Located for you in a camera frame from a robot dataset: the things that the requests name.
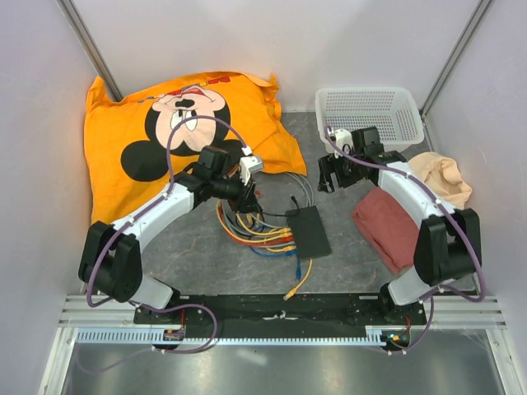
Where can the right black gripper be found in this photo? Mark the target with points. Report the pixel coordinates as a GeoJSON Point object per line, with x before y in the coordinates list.
{"type": "Point", "coordinates": [328, 164]}

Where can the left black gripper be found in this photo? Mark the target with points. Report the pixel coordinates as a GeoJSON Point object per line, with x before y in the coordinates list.
{"type": "Point", "coordinates": [249, 203]}

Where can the black network switch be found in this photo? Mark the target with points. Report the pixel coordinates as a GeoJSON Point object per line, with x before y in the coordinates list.
{"type": "Point", "coordinates": [308, 233]}

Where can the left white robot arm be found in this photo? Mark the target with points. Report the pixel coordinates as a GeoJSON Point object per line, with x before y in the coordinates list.
{"type": "Point", "coordinates": [111, 261]}

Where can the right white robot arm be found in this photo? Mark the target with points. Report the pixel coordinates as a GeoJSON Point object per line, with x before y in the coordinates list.
{"type": "Point", "coordinates": [447, 255]}

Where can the red folded cloth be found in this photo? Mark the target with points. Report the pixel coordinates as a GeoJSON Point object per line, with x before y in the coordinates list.
{"type": "Point", "coordinates": [388, 228]}

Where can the white perforated plastic basket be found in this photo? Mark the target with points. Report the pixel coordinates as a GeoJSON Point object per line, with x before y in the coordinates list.
{"type": "Point", "coordinates": [392, 110]}

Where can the peach bucket hat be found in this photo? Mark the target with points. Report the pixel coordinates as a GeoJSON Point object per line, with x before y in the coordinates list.
{"type": "Point", "coordinates": [441, 174]}

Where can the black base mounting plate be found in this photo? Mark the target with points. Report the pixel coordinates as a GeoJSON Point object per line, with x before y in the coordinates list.
{"type": "Point", "coordinates": [361, 309]}

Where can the orange Mickey Mouse pillow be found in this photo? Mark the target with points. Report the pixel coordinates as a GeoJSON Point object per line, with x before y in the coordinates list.
{"type": "Point", "coordinates": [131, 145]}

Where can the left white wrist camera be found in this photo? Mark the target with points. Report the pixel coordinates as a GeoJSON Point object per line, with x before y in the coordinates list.
{"type": "Point", "coordinates": [249, 165]}

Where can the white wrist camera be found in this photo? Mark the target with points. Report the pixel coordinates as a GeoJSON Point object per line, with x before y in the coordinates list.
{"type": "Point", "coordinates": [249, 165]}
{"type": "Point", "coordinates": [342, 139]}

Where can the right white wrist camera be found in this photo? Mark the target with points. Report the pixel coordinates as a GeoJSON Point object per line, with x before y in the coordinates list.
{"type": "Point", "coordinates": [342, 139]}

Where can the grey slotted cable duct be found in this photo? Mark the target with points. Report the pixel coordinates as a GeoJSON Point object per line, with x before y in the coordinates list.
{"type": "Point", "coordinates": [161, 337]}

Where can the aluminium frame rail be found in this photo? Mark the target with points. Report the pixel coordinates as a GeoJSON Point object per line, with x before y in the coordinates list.
{"type": "Point", "coordinates": [450, 313]}

